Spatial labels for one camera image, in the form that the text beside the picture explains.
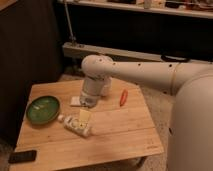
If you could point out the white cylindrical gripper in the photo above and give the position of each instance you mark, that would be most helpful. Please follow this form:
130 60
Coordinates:
92 91

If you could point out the white plastic bottle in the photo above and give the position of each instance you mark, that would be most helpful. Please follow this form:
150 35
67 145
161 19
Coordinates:
72 124

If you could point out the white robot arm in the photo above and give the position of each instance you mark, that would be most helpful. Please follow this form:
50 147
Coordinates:
190 142

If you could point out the green ceramic bowl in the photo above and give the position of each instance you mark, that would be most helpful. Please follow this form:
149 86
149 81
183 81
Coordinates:
43 110

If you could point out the white small card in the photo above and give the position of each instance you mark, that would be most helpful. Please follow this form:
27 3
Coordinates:
75 101

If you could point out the wooden table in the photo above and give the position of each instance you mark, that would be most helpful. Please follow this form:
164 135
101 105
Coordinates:
118 133

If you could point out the orange carrot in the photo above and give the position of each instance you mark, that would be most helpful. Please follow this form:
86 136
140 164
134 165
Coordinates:
123 98

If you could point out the long grey baseboard heater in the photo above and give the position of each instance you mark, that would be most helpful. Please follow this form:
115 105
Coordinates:
75 50

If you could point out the black phone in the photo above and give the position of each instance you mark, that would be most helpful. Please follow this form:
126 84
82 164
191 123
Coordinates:
23 156

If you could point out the metal pole stand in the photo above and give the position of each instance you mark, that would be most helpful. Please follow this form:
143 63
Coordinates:
71 37

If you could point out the white shelf with clutter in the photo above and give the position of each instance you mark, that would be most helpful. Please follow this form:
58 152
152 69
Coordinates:
141 8

